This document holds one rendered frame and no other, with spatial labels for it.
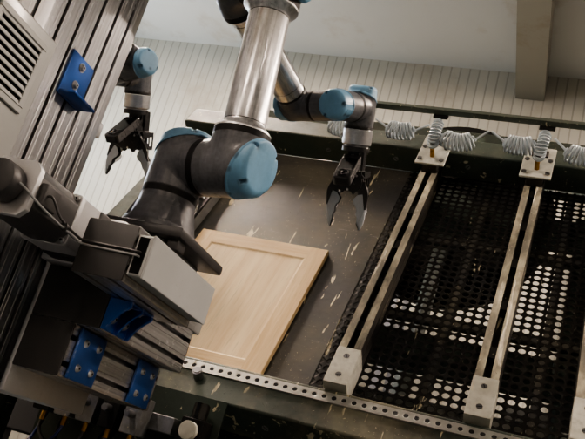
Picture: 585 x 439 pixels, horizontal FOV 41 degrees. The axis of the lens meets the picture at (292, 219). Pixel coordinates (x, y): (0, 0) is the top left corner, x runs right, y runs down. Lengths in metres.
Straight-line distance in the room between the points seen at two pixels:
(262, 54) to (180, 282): 0.52
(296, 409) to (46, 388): 0.67
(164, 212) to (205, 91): 5.00
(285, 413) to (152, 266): 0.82
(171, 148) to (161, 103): 5.02
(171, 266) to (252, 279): 1.12
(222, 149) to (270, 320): 0.81
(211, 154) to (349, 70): 4.77
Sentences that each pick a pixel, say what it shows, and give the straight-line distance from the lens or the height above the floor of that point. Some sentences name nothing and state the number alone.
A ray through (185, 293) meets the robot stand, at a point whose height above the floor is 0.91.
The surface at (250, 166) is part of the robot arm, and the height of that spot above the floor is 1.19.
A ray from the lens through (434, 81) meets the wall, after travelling 6.07.
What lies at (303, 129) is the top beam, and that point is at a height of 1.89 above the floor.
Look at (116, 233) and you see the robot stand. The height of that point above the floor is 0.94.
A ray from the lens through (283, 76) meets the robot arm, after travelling 1.88.
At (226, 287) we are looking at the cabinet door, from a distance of 2.34.
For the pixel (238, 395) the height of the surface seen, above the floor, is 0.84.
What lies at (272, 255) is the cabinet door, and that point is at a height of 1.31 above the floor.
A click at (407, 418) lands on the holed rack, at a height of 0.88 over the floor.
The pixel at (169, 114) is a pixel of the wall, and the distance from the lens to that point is 6.51.
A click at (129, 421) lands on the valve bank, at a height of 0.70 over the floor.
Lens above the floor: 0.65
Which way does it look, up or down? 19 degrees up
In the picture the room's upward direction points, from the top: 16 degrees clockwise
